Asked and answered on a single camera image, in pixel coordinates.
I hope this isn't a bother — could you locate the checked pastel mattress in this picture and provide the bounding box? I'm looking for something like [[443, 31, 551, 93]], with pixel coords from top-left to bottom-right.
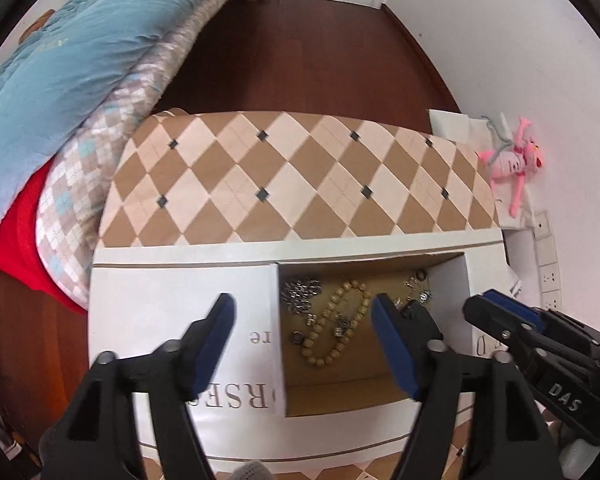
[[35, 0, 253, 311]]

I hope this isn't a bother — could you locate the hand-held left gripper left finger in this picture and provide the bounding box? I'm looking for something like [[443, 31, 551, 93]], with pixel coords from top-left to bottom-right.
[[39, 292, 238, 480]]

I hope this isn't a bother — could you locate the wooden bead bracelet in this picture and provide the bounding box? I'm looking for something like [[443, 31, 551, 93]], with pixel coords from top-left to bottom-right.
[[300, 281, 372, 367]]

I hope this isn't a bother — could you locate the brown plush toy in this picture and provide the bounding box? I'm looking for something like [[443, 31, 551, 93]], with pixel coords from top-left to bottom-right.
[[20, 10, 56, 43]]

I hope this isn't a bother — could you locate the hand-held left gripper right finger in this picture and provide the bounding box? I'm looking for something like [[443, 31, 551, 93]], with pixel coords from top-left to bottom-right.
[[371, 294, 566, 480]]

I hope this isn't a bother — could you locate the red bed sheet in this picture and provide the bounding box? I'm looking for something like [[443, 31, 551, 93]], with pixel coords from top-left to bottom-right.
[[0, 162, 88, 316]]

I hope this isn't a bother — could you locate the blue quilt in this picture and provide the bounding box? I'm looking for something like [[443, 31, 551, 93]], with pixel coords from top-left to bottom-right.
[[0, 0, 258, 261]]

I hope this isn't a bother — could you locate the silver charm bracelet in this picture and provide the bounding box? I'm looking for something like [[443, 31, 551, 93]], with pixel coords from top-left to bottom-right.
[[392, 272, 433, 306]]

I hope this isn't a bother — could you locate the silver chain bracelet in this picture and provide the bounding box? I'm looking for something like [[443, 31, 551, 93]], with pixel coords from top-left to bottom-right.
[[280, 276, 323, 315]]

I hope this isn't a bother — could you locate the pink plush toy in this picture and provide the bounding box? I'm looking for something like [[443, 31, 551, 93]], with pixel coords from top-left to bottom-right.
[[477, 116, 543, 216]]

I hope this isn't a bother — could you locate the white wall socket strip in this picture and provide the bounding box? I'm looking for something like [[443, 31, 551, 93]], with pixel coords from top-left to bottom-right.
[[530, 209, 563, 311]]

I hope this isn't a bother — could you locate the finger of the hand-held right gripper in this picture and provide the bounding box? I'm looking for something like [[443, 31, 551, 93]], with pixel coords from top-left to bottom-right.
[[462, 296, 531, 361], [482, 289, 546, 328]]

